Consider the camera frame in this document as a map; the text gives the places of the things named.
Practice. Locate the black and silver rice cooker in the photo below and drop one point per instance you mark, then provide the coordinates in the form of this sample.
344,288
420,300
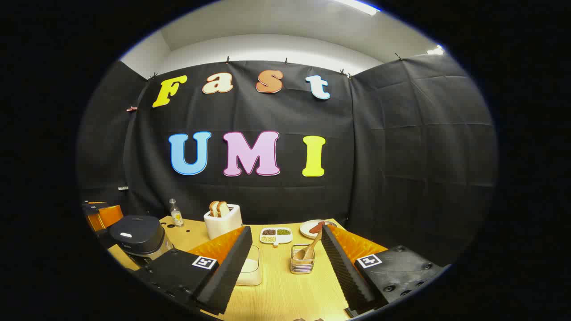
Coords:
138,234

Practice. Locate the black backdrop cloth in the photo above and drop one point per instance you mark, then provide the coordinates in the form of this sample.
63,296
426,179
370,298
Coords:
357,156

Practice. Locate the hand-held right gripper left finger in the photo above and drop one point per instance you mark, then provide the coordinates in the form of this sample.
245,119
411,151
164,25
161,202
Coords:
232,267

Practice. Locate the red meat piece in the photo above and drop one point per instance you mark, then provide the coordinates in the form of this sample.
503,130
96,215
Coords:
316,228

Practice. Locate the white toaster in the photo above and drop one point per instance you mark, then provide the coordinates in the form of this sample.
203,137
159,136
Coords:
223,227

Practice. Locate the bread slice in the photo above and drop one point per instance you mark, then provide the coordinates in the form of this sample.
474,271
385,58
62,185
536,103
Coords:
213,209
223,208

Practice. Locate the small clear bottle yellow label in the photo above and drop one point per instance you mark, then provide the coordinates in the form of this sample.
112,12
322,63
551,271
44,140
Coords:
177,217

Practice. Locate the wooden spoon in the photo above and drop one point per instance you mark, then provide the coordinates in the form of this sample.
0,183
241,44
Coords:
312,245

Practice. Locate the white round plate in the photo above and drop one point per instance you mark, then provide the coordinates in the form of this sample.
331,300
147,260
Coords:
305,229

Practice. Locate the white divided dish of beans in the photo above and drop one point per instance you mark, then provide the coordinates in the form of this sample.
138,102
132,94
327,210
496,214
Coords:
276,235

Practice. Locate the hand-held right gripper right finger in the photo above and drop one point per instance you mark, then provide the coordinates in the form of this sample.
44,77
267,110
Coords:
343,267

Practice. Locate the ceiling light strip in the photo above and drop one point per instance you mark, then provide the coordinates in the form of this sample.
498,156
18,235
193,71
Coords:
359,6

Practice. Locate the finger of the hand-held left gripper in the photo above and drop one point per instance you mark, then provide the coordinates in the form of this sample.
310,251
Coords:
110,216
93,222

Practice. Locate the clear box of white rice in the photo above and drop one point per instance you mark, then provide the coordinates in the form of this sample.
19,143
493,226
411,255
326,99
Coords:
250,272

